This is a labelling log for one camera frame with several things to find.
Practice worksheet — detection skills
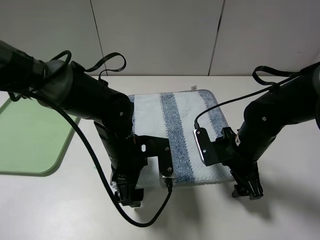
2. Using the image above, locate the black right camera cable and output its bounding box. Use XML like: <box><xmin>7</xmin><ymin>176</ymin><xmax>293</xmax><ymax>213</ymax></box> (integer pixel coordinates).
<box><xmin>194</xmin><ymin>65</ymin><xmax>305</xmax><ymax>131</ymax></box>

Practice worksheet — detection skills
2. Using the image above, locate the green plastic tray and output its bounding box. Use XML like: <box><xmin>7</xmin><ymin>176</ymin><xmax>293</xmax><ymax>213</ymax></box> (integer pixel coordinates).
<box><xmin>0</xmin><ymin>99</ymin><xmax>75</xmax><ymax>177</ymax></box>

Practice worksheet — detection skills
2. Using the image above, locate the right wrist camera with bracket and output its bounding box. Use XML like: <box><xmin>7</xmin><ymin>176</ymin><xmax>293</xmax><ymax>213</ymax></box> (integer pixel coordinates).
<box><xmin>193</xmin><ymin>127</ymin><xmax>236</xmax><ymax>167</ymax></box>

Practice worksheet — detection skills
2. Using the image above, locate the black left camera cable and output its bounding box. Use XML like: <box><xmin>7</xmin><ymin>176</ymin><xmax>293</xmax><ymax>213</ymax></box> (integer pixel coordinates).
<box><xmin>7</xmin><ymin>50</ymin><xmax>174</xmax><ymax>221</ymax></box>

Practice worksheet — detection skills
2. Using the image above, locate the black camera cable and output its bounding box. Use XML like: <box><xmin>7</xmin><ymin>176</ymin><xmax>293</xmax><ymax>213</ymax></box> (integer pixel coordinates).
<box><xmin>194</xmin><ymin>65</ymin><xmax>305</xmax><ymax>131</ymax></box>
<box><xmin>7</xmin><ymin>50</ymin><xmax>174</xmax><ymax>221</ymax></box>

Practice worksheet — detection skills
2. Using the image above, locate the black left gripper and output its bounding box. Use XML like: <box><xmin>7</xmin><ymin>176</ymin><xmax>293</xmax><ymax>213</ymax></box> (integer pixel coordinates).
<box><xmin>94</xmin><ymin>122</ymin><xmax>148</xmax><ymax>208</ymax></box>

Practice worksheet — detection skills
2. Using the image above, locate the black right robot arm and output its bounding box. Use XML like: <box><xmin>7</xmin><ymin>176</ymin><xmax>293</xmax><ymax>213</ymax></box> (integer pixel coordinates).
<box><xmin>221</xmin><ymin>62</ymin><xmax>320</xmax><ymax>200</ymax></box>

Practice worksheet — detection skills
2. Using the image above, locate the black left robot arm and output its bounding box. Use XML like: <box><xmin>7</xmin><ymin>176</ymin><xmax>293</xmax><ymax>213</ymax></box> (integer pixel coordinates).
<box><xmin>0</xmin><ymin>42</ymin><xmax>145</xmax><ymax>208</ymax></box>

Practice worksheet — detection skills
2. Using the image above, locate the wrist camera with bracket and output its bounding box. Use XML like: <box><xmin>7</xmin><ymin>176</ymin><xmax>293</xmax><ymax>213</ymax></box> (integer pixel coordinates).
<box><xmin>136</xmin><ymin>135</ymin><xmax>175</xmax><ymax>188</ymax></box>
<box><xmin>193</xmin><ymin>127</ymin><xmax>236</xmax><ymax>167</ymax></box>

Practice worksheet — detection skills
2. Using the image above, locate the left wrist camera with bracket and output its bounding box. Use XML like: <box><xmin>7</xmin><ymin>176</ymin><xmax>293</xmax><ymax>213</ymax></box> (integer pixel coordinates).
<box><xmin>136</xmin><ymin>135</ymin><xmax>175</xmax><ymax>188</ymax></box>

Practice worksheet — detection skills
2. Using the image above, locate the blue white striped towel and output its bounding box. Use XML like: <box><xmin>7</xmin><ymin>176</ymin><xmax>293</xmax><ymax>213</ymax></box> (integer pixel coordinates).
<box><xmin>129</xmin><ymin>89</ymin><xmax>233</xmax><ymax>186</ymax></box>

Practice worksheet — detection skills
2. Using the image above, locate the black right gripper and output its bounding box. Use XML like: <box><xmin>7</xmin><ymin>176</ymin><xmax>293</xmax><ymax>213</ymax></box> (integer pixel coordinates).
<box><xmin>223</xmin><ymin>147</ymin><xmax>264</xmax><ymax>200</ymax></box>

